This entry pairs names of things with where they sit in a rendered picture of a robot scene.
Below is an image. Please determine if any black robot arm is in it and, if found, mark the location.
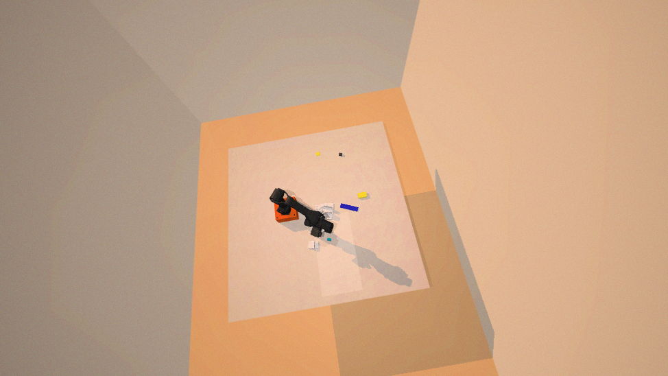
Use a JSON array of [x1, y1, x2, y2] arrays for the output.
[[270, 188, 333, 237]]

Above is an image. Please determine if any dark blue thin bar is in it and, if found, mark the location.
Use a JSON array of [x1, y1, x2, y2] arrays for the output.
[[340, 203, 358, 211]]

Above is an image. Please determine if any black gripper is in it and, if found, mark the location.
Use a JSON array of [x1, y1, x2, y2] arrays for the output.
[[304, 219, 333, 234]]

